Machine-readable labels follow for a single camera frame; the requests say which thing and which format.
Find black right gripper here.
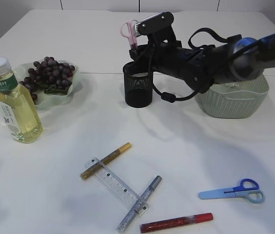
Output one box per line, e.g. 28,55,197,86
129,26,228,95

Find pink scissors with purple sheath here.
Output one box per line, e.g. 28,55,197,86
120,19,138,50

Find blue scissors with sheath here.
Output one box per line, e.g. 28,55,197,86
198,178,265,204

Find clear plastic ruler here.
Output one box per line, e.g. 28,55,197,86
85,157,149,217

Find purple artificial grape bunch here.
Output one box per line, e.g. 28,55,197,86
20,56,77,104

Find yellow tea drink bottle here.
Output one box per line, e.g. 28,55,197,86
0,57,43,144

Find clear plastic sheet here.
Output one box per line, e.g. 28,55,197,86
225,82,239,88

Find black blue right robot arm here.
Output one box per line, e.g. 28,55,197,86
129,27,275,93

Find light green woven plastic basket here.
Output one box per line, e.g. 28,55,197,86
195,75,269,119

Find black mesh pen holder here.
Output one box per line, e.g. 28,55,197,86
123,61,153,108

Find green wavy glass plate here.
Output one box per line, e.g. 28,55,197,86
13,56,81,110

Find gold glitter marker pen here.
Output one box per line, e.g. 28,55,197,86
80,142,131,180

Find red glitter marker pen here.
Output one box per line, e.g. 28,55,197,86
139,213,214,234

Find silver glitter marker pen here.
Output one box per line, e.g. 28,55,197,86
116,175,162,234

